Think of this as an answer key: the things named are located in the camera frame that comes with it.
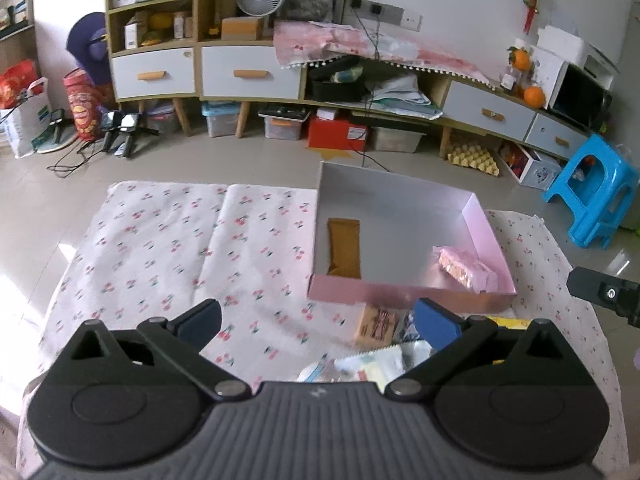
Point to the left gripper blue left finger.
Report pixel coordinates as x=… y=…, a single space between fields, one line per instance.
x=198 y=326

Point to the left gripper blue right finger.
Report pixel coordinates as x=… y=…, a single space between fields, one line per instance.
x=435 y=324

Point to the white blue snack packet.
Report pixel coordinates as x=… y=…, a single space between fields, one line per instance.
x=380 y=366

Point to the beige biscuit packet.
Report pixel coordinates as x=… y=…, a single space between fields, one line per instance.
x=377 y=326

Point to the pink snack packet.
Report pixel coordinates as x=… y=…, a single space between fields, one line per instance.
x=470 y=272

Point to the yellow cracker packet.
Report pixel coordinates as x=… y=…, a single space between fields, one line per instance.
x=510 y=323

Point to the cherry print white cloth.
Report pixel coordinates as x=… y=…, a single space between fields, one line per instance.
x=156 y=249

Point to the pink cardboard box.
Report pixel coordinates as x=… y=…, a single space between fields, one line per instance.
x=402 y=222

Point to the blue plastic stool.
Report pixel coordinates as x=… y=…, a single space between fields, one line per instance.
x=598 y=186

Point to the brown wafer snack packet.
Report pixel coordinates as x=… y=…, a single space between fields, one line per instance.
x=344 y=242

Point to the white toy box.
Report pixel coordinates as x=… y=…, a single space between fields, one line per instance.
x=529 y=167

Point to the yellow egg tray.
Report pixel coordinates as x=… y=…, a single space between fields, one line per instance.
x=474 y=156

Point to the grey storage bin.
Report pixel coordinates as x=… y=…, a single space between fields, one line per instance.
x=395 y=140

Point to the black white microwave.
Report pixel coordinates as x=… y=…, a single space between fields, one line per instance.
x=569 y=92

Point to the lower orange fruit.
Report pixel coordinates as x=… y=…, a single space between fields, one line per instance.
x=534 y=97

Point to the orange fruit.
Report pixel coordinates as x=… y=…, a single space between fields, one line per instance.
x=519 y=59
x=534 y=97

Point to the clear storage bin blue lid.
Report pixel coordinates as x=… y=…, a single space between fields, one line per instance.
x=221 y=117

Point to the black handheld device on floor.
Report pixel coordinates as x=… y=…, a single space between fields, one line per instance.
x=122 y=132

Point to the clear storage bin black lid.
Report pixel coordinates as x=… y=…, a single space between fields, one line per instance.
x=284 y=121

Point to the red cardboard box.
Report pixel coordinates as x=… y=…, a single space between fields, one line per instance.
x=336 y=134

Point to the upper orange fruit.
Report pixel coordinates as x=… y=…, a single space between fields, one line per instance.
x=519 y=59

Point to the red cylindrical snack tin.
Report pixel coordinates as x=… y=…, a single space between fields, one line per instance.
x=85 y=104

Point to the white shopping bag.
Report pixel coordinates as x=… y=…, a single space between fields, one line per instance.
x=28 y=119

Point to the wooden white tv cabinet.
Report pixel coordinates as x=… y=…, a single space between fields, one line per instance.
x=278 y=70

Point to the pink cloth on cabinet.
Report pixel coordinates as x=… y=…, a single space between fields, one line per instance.
x=312 y=43

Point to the purple round cushion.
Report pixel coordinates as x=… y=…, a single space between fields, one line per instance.
x=87 y=44

